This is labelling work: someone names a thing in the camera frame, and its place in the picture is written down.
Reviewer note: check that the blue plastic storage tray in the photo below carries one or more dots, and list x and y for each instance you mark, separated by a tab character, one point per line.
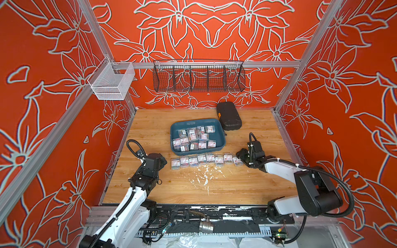
185	136

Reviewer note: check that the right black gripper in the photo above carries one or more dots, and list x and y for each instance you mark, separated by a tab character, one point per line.
243	154

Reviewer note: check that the removed paper clip box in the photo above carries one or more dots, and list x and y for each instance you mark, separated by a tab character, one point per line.
228	158
175	164
202	159
193	161
184	162
237	161
210	158

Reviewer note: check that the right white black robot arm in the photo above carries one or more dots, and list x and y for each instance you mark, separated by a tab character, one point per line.
319	193

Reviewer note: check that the black tool case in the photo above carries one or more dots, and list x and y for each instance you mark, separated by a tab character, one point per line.
228	116

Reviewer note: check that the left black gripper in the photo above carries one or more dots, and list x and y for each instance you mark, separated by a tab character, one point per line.
163	160

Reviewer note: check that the white wire wall basket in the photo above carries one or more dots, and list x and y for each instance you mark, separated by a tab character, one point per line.
109	81

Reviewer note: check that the black wire wall basket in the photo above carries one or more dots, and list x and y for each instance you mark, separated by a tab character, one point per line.
199	76

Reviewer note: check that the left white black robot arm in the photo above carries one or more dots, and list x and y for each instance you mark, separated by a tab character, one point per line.
136	212

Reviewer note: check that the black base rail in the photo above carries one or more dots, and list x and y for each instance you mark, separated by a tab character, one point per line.
228	220

